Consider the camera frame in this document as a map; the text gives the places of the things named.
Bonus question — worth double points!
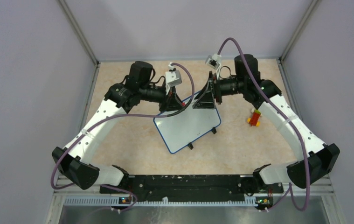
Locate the purple cable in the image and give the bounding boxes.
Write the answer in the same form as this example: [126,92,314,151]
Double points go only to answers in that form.
[217,37,311,212]
[50,63,195,190]

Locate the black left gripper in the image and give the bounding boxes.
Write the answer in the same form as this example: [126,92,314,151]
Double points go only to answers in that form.
[139,82,185,113]

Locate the aluminium frame rail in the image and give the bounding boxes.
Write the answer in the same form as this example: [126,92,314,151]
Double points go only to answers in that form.
[46,175,343,224]

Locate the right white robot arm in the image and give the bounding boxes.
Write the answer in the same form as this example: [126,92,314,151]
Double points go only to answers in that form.
[193,54,340,192]

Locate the blue framed whiteboard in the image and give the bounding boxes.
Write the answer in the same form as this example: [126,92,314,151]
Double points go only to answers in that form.
[153,99,222,154]

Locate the colourful toy block figure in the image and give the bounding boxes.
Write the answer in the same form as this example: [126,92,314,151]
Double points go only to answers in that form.
[247,109,262,127]

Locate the black whiteboard foot clip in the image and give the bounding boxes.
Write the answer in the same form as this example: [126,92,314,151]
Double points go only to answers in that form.
[211,127,217,134]
[187,142,194,150]

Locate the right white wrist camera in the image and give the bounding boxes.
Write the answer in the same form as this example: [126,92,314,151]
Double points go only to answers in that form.
[205,54,222,70]

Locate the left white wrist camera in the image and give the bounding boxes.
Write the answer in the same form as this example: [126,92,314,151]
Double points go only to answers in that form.
[165,63,182,87]

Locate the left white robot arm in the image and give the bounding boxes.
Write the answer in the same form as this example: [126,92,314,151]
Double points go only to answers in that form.
[50,61,194,193]

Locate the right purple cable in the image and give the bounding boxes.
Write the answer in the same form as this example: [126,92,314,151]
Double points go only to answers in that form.
[217,37,311,212]

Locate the white slotted cable duct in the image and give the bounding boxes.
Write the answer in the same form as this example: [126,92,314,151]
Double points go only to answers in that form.
[64,196,258,207]

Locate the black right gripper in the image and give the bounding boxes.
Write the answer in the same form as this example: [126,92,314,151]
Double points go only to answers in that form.
[193,72,245,109]

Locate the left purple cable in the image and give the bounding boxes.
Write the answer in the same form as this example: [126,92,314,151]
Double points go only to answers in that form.
[50,63,195,190]

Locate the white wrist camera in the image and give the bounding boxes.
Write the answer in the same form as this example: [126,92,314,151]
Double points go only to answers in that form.
[165,63,182,87]
[205,54,222,70]

